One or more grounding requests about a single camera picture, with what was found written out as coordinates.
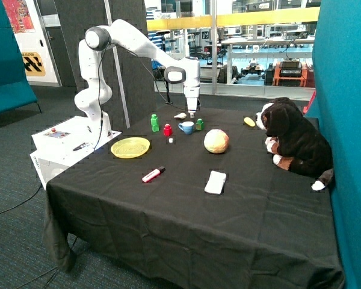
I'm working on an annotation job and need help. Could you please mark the white folded cloth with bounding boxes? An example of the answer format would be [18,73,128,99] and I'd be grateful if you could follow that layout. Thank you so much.
[205,170,227,195]

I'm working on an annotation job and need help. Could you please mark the red white marker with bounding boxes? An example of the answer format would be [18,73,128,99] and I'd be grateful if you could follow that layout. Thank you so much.
[142,166,165,183]

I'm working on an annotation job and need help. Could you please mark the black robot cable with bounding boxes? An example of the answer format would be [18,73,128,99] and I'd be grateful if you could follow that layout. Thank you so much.
[93,43,190,151]

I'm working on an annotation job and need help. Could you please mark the black tripod stand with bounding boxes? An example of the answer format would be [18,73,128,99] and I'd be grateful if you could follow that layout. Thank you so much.
[164,81,173,105]

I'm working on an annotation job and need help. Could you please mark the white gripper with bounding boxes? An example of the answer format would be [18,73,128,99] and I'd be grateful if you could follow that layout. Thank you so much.
[184,86,200,118]

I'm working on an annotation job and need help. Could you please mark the pastel soft ball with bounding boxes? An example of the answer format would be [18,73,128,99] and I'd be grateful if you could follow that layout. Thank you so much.
[203,129,229,154]

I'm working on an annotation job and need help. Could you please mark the yellow lemon toy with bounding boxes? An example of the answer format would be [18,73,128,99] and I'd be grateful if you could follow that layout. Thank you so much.
[244,117,256,127]

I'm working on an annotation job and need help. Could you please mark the teal partition wall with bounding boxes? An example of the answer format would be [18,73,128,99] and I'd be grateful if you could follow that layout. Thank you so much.
[308,1,361,288]

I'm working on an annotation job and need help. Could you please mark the yellow plastic plate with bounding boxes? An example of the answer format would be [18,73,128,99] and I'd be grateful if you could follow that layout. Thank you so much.
[110,137,150,159]

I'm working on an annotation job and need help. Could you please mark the blue cup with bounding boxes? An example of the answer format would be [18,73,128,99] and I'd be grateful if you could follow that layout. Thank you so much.
[178,121,194,135]

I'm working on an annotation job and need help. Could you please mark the teal sofa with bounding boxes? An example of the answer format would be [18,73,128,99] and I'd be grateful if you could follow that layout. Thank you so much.
[0,1,38,113]

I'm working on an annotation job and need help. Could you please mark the plush dog toy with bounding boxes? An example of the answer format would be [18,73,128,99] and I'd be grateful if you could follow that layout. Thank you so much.
[256,97,334,191]

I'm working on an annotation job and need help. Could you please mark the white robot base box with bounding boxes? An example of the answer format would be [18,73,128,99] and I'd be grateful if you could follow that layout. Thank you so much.
[30,116,120,188]

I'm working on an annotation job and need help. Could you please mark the black tablecloth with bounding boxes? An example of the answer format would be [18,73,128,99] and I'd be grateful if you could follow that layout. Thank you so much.
[43,106,345,288]

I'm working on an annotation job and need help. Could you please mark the white seashell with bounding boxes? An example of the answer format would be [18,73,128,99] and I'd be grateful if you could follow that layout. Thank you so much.
[174,113,187,119]

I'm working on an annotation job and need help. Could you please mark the green block with yellow face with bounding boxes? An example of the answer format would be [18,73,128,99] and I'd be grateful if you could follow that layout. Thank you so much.
[196,119,204,131]

